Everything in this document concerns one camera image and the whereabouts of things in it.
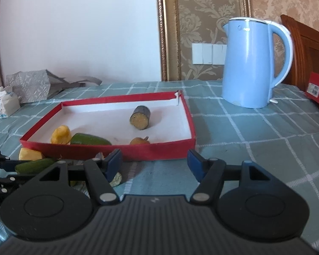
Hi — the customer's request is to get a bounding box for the white wall switch panel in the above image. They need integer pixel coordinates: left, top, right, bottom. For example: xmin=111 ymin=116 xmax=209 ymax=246
xmin=192 ymin=42 xmax=227 ymax=65

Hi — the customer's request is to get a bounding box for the light blue electric kettle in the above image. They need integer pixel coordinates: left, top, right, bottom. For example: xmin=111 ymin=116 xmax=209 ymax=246
xmin=222 ymin=17 xmax=294 ymax=109

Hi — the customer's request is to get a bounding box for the grey patterned gift bag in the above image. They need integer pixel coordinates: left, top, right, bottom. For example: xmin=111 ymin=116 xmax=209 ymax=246
xmin=5 ymin=69 xmax=102 ymax=104

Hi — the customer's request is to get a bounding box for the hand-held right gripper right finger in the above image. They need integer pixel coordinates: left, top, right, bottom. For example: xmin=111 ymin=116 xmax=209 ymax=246
xmin=187 ymin=149 xmax=277 ymax=205

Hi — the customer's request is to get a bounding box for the shallow red cardboard box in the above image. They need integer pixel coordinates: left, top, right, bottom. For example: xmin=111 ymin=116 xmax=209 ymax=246
xmin=19 ymin=90 xmax=197 ymax=162

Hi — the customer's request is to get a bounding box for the tissue pack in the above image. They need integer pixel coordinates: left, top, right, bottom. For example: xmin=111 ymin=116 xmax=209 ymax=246
xmin=0 ymin=86 xmax=21 ymax=120

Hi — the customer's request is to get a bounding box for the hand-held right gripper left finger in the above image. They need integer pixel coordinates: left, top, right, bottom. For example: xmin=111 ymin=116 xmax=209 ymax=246
xmin=36 ymin=149 xmax=123 ymax=205

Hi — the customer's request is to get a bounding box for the yellow mango piece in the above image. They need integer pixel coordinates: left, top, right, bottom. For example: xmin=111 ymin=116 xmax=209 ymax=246
xmin=51 ymin=125 xmax=72 ymax=145
xmin=19 ymin=147 xmax=44 ymax=161

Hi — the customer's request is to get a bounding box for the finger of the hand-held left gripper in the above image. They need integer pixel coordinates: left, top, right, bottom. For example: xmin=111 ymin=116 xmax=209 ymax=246
xmin=0 ymin=149 xmax=22 ymax=170
xmin=0 ymin=173 xmax=41 ymax=195

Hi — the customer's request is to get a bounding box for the green cucumber piece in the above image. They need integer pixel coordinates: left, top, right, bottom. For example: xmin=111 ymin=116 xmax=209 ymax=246
xmin=70 ymin=133 xmax=112 ymax=146
xmin=15 ymin=158 xmax=56 ymax=175

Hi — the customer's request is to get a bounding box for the ornate gold wall frame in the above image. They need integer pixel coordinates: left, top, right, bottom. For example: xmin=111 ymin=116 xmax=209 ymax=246
xmin=155 ymin=0 xmax=252 ymax=81

